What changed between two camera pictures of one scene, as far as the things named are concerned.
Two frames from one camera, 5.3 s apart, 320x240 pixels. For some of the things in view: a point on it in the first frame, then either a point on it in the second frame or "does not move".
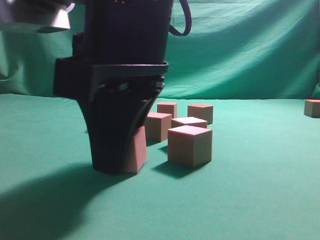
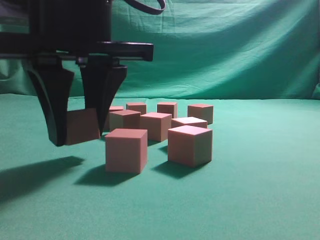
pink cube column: x=202 y=112 does not move
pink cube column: x=189 y=121 does not move
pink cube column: x=190 y=146 does not move
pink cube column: x=136 y=154 does not move
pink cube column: x=312 y=108 to x=82 y=125
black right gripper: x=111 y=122 to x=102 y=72
